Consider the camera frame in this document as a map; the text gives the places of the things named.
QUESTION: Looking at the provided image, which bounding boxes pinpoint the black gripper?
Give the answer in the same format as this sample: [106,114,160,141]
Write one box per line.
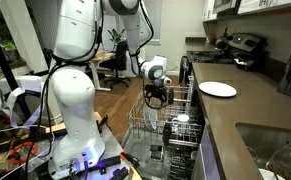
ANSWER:
[144,83,169,110]

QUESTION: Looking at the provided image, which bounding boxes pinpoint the white dinner plate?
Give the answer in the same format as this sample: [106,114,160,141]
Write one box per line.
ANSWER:
[148,107,160,131]
[198,81,238,99]
[142,106,151,129]

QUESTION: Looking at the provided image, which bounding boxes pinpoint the dishwasher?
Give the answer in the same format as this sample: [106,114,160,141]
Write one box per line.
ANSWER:
[120,74,208,180]

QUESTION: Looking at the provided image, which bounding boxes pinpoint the lower dishwasher rack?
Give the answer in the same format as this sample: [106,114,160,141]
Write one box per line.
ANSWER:
[148,141,201,180]

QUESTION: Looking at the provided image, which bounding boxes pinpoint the white mug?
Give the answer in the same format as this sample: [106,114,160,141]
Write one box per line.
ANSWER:
[171,114,191,134]

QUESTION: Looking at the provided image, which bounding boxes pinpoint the black cup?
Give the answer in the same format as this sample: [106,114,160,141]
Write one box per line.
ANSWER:
[162,123,174,146]

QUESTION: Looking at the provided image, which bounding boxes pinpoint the black office chair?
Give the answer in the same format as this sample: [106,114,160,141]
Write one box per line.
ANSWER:
[98,39,133,90]

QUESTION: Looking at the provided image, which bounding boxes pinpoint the wooden board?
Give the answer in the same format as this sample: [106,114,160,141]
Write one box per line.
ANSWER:
[44,111,103,134]

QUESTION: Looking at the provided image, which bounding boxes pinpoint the metal robot mounting table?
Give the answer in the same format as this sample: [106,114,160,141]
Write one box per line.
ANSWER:
[34,111,143,180]

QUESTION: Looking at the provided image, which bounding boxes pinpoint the wooden desk white legs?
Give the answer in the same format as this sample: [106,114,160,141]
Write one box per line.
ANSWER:
[88,49,117,93]

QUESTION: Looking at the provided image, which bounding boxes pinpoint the stainless black stove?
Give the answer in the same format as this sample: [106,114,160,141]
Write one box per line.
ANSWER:
[179,32,269,86]

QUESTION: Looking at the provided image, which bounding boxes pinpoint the white sink base cabinet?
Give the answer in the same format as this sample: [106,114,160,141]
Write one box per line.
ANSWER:
[191,124,224,180]

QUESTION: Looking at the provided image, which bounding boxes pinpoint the black clamp bar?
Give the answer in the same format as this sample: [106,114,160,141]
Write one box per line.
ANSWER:
[94,155,123,174]

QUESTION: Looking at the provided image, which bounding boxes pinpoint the green potted plant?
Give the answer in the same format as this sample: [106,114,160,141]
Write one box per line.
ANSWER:
[107,27,127,44]
[0,39,18,61]

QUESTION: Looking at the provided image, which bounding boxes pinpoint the window blind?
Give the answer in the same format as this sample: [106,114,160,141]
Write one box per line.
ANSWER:
[144,0,163,46]

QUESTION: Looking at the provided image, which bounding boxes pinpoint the black kettle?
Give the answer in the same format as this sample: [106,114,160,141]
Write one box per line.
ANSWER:
[214,27,233,52]

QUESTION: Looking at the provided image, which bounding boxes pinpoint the black pan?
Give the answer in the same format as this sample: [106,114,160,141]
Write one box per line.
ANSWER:
[234,57,261,72]

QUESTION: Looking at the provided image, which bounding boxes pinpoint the narrow white upper cabinet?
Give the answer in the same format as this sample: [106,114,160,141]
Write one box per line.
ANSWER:
[202,0,219,22]

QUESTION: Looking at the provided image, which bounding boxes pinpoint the steel kitchen sink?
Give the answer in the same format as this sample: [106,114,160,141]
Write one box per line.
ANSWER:
[235,122,291,180]

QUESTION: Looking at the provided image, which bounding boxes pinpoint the dark microwave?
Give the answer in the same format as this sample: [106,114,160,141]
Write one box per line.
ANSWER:
[213,0,243,16]

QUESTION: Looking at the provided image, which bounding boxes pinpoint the white dish in sink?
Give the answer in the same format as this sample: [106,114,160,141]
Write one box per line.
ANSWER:
[258,167,286,180]

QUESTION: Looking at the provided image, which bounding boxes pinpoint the clear glass pitcher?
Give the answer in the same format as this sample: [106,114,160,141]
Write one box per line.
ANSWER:
[265,141,291,180]

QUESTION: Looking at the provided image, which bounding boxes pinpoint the black stand pole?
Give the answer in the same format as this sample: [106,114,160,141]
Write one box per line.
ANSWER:
[0,16,33,123]

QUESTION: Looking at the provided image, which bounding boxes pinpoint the wire dishwasher rack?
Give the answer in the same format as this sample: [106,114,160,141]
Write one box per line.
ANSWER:
[126,84,205,148]

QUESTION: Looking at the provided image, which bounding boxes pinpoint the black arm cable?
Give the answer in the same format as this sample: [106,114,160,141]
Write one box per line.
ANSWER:
[24,0,155,168]

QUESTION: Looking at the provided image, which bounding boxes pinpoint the pale lavender strap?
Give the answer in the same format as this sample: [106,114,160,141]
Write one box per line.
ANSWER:
[0,85,48,131]

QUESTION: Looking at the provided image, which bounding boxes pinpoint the orange cable coil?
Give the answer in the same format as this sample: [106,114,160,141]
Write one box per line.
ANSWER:
[6,141,39,164]

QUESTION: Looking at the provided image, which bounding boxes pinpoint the white cable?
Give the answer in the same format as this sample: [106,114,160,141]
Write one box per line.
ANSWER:
[0,123,56,158]

